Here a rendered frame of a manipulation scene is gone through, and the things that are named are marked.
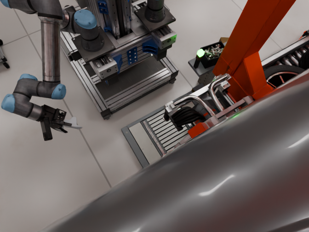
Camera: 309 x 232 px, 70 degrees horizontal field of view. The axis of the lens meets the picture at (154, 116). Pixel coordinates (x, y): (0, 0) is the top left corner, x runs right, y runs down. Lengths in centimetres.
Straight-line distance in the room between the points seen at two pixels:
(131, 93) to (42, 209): 124
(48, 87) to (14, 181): 136
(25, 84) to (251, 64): 131
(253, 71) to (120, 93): 112
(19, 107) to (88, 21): 62
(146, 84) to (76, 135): 82
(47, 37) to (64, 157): 134
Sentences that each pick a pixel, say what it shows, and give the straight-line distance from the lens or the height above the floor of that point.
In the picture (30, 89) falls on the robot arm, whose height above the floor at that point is 112.
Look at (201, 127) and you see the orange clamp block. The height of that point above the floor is 116.
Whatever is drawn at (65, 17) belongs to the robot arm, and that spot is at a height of 106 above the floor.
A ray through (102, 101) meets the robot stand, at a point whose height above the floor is 21.
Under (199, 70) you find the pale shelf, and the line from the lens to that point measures 194.
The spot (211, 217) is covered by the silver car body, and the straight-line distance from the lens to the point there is 29.
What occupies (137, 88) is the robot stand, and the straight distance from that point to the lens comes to 205.
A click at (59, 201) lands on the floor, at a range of 214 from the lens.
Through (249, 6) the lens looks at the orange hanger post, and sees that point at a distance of 139.
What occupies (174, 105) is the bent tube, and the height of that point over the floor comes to 101.
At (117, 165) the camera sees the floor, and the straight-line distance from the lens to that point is 206.
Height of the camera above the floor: 201
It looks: 68 degrees down
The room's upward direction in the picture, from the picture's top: 6 degrees clockwise
